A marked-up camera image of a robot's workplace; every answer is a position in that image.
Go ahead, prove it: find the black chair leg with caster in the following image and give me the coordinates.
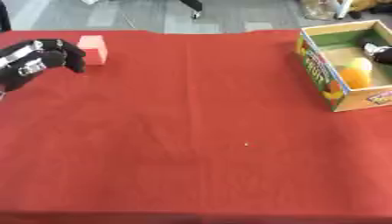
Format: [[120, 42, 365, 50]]
[[178, 0, 206, 20]]

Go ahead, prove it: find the orange toy fruit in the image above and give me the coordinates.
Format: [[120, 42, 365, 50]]
[[338, 66, 374, 90]]

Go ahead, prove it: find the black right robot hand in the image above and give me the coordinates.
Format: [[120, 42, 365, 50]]
[[361, 42, 392, 66]]

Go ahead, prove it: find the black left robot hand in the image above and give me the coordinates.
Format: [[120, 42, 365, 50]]
[[0, 38, 88, 93]]

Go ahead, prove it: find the yellow-green toy fruit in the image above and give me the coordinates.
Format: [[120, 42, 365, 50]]
[[347, 57, 374, 72]]

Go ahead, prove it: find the pink rectangular block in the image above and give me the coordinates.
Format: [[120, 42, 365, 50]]
[[76, 35, 110, 67]]

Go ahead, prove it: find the tan cardboard box green inside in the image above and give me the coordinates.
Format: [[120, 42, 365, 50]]
[[294, 19, 392, 113]]

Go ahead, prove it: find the clear plastic bag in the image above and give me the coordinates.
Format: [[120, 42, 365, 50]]
[[298, 0, 343, 21]]

